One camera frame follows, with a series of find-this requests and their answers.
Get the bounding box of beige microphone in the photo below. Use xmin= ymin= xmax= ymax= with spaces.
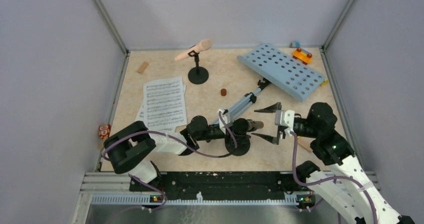
xmin=174 ymin=38 xmax=213 ymax=85

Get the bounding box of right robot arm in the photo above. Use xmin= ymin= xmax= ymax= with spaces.
xmin=257 ymin=102 xmax=413 ymax=224

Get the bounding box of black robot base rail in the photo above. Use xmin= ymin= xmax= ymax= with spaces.
xmin=129 ymin=171 xmax=322 ymax=210

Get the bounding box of wooden block far left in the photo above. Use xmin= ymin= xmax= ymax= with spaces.
xmin=137 ymin=61 xmax=149 ymax=74

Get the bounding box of yellow black small toy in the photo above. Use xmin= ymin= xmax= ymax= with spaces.
xmin=320 ymin=79 xmax=329 ymax=87

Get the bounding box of sheet music page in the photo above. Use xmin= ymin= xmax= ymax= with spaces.
xmin=143 ymin=76 xmax=188 ymax=133
xmin=134 ymin=83 xmax=187 ymax=133

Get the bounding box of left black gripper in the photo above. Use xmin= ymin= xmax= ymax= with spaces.
xmin=195 ymin=120 xmax=251 ymax=146

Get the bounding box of black microphone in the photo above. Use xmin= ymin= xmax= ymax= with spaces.
xmin=232 ymin=118 xmax=264 ymax=135

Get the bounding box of colourful wooden toy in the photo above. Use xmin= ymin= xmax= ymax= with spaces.
xmin=290 ymin=41 xmax=313 ymax=65

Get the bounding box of wooden block near right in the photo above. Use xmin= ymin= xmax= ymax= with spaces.
xmin=297 ymin=139 xmax=312 ymax=153

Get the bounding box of light blue music stand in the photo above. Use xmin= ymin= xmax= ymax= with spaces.
xmin=209 ymin=43 xmax=333 ymax=117

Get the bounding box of red owl toy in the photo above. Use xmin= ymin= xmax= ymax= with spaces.
xmin=98 ymin=124 xmax=111 ymax=140

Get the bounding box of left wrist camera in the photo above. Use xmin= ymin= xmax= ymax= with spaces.
xmin=217 ymin=108 xmax=234 ymax=134

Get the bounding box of wooden block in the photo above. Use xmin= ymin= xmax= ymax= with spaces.
xmin=297 ymin=139 xmax=312 ymax=153
xmin=137 ymin=61 xmax=149 ymax=74

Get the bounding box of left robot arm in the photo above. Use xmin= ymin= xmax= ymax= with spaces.
xmin=102 ymin=121 xmax=239 ymax=191

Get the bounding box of small brown cylinder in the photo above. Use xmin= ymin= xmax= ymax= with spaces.
xmin=220 ymin=88 xmax=227 ymax=97

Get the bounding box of black microphone stand base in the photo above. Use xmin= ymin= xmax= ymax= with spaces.
xmin=224 ymin=135 xmax=251 ymax=156

